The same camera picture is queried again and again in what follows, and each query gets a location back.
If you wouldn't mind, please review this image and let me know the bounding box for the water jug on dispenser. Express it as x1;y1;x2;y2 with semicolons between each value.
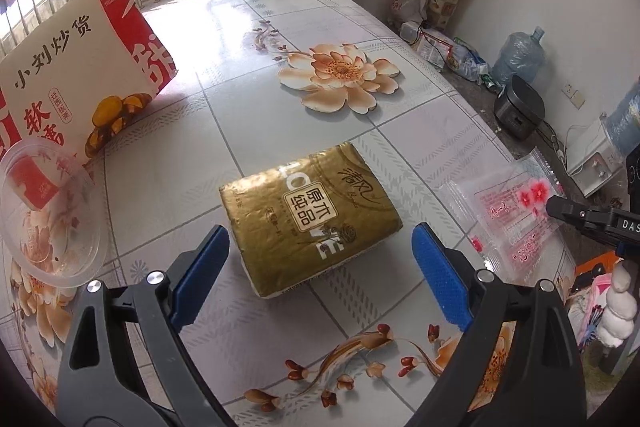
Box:
604;81;640;157

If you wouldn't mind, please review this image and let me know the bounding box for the empty blue water jug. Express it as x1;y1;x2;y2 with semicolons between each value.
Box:
490;26;546;88

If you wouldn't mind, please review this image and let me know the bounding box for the white water dispenser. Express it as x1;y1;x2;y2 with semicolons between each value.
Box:
566;118;624;197

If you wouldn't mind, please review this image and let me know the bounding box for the black rice cooker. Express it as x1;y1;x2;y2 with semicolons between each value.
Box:
494;75;546;141

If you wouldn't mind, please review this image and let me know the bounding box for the gold tissue pack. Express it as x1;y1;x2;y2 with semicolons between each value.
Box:
220;142;402;299

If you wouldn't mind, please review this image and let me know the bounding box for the clear red printed plastic bag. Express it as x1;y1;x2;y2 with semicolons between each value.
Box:
436;148;564;284

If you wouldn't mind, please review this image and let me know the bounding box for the pile of packets on floor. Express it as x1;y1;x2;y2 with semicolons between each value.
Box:
399;22;492;86

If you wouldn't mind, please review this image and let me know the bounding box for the right hand in white glove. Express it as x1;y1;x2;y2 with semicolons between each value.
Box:
596;262;638;348

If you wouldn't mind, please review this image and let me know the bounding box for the white plastic bag on floor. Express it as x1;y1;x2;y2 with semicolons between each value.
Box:
390;0;426;24

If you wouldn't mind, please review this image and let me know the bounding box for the clear plastic round container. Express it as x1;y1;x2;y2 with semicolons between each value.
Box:
1;138;108;288

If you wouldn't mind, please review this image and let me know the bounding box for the red white paper snack bag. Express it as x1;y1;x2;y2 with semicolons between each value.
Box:
1;0;177;164

